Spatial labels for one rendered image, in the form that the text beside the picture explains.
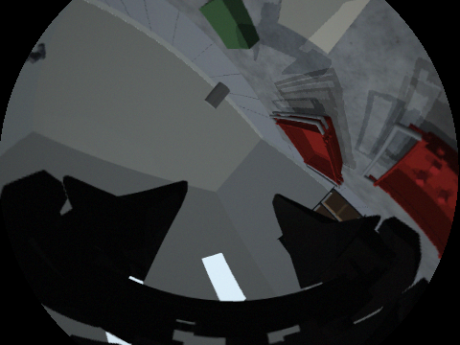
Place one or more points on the green rectangular block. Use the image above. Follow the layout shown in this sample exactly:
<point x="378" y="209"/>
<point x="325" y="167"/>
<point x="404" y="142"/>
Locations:
<point x="231" y="22"/>

